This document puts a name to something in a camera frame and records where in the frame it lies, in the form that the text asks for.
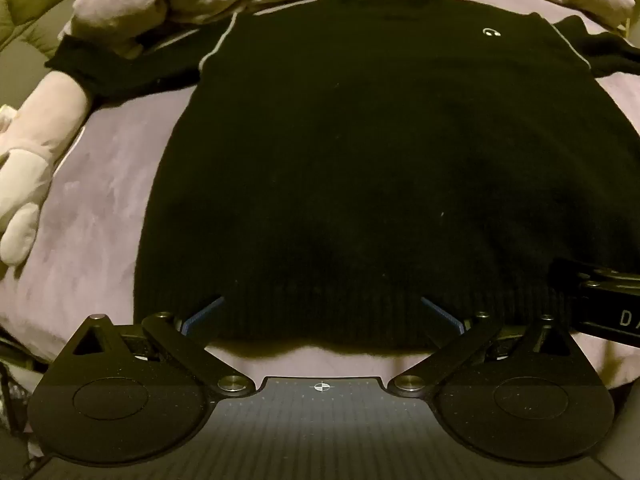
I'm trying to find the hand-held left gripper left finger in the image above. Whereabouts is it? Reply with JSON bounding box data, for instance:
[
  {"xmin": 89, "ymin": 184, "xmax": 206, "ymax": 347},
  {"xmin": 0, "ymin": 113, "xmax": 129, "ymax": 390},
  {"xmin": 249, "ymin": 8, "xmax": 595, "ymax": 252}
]
[{"xmin": 70, "ymin": 296, "xmax": 256, "ymax": 397}]

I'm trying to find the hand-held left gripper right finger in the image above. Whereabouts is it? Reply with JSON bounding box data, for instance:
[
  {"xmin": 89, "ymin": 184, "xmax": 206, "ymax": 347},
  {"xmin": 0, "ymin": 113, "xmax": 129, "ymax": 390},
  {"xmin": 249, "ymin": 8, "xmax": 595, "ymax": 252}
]
[{"xmin": 387, "ymin": 296, "xmax": 572, "ymax": 398}]

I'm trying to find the black sweater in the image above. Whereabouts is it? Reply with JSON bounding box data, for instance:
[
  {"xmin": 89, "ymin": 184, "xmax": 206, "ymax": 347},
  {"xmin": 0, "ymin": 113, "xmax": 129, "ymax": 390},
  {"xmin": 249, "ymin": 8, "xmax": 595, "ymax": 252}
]
[{"xmin": 46, "ymin": 0, "xmax": 640, "ymax": 352}]

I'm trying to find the purple bed sheet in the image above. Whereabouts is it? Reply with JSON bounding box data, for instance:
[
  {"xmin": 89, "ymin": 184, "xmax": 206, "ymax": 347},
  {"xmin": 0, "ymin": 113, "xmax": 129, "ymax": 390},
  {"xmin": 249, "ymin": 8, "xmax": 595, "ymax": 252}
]
[{"xmin": 0, "ymin": 0, "xmax": 640, "ymax": 391}]

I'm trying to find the white pink plush toy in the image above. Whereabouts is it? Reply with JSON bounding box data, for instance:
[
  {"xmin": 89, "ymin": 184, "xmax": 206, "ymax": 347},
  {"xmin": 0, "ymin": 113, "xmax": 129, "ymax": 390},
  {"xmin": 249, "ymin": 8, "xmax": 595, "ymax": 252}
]
[{"xmin": 0, "ymin": 67, "xmax": 96, "ymax": 267}]

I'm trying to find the green cushion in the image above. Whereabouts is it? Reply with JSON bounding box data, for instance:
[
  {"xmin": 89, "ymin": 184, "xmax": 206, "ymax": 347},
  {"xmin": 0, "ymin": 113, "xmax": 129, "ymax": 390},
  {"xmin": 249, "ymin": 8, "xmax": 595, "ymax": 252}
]
[{"xmin": 0, "ymin": 0, "xmax": 91, "ymax": 61}]

